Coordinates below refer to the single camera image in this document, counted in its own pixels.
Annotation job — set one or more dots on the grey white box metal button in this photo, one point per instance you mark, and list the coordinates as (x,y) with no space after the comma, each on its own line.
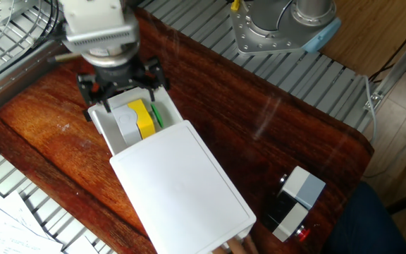
(301,185)

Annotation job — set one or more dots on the white paper sheet pile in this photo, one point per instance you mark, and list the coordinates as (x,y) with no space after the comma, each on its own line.
(5,233)

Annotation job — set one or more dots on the glossy brown wooden board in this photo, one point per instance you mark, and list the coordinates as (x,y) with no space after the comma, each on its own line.
(224,106)

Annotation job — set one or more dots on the white plastic drawer cabinet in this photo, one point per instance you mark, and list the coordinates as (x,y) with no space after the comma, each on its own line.
(182,190)

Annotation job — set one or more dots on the person's bare hand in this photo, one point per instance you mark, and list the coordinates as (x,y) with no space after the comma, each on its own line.
(240,248)

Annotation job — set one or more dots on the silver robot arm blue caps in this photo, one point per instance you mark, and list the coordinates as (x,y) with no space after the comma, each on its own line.
(277,16)

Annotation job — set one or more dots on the white black box red button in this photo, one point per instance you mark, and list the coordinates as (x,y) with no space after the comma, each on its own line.
(289,220)

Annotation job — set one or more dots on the grey aluminium frame rail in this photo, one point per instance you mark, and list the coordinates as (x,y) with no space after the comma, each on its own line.
(12,81)

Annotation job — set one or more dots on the tan rod with dark tip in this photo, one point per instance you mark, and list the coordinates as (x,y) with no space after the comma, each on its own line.
(65,57)

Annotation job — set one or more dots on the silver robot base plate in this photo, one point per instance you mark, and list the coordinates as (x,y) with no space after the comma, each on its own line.
(256,41)

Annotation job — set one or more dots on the long aluminium frame post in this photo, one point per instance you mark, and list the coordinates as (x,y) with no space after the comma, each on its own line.
(400,67)

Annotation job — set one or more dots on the white wrist-mounted box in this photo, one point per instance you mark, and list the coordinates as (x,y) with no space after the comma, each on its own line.
(97,21)

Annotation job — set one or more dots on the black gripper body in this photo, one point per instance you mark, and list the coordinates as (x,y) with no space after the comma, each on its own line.
(118,77)

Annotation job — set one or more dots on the leg in blue trousers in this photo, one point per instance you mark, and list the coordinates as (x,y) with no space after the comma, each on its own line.
(365,225)

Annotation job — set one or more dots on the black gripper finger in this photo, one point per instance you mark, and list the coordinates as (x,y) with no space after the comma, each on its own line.
(88,90)
(157,75)

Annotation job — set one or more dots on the yellow grey box green button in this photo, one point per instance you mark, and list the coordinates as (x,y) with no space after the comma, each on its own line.
(143,120)

